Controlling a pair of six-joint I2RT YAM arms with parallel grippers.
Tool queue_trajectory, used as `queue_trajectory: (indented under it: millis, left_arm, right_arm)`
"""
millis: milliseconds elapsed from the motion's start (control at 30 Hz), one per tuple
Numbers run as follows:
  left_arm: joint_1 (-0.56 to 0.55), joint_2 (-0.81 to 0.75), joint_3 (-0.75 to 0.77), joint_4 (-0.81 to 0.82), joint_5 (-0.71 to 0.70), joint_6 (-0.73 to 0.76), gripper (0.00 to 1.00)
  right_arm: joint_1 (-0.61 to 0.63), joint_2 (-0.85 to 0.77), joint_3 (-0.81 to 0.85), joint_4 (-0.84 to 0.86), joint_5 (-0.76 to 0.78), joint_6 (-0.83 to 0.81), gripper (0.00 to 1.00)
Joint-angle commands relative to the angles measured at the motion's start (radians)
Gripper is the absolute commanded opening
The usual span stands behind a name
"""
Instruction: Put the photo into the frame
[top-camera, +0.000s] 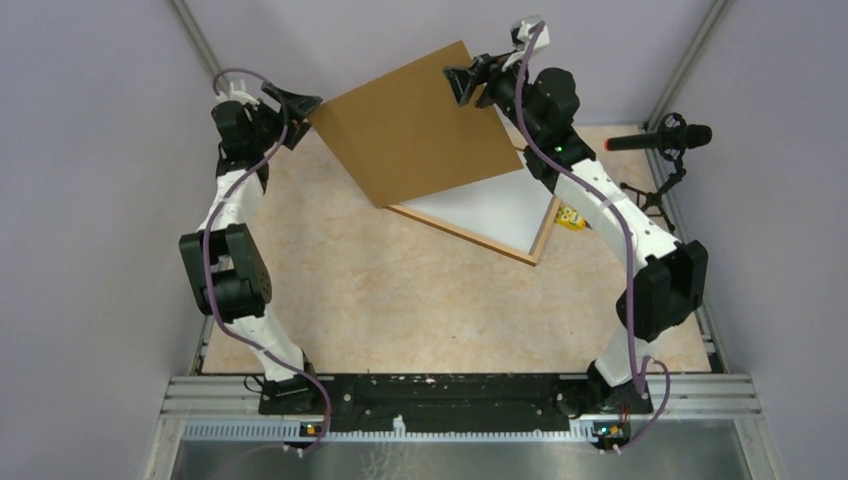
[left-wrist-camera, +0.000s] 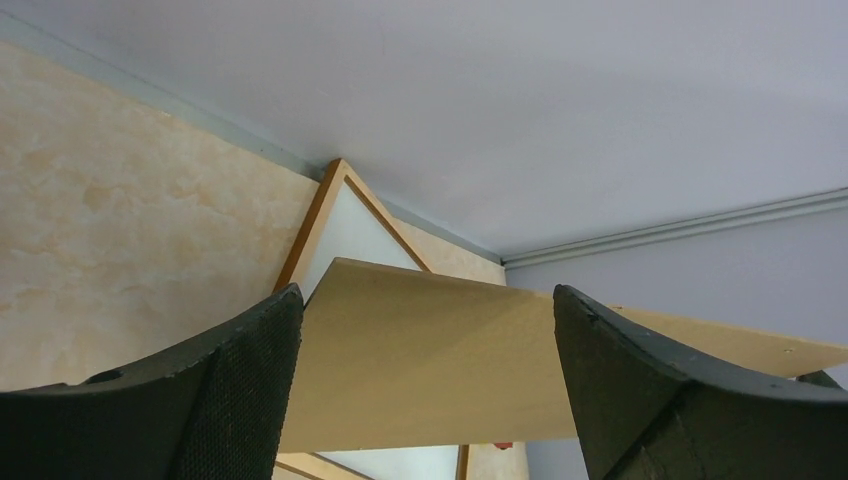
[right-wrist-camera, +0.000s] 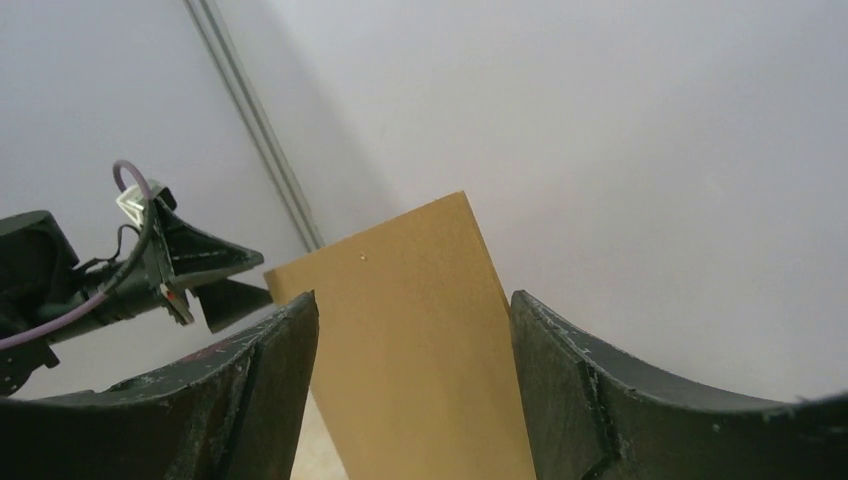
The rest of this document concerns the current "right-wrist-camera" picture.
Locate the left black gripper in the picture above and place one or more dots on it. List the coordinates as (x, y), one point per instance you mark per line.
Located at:
(183, 257)

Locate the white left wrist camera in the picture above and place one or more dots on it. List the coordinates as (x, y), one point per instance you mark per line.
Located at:
(131, 201)

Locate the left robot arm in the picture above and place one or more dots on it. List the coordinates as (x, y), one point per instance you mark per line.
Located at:
(42, 279)

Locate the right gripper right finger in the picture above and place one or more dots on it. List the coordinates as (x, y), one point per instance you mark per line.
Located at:
(594, 411)

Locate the brown backing board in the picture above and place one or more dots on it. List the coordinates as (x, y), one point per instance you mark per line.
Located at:
(414, 374)

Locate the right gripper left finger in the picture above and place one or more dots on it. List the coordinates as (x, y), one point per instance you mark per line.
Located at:
(232, 410)

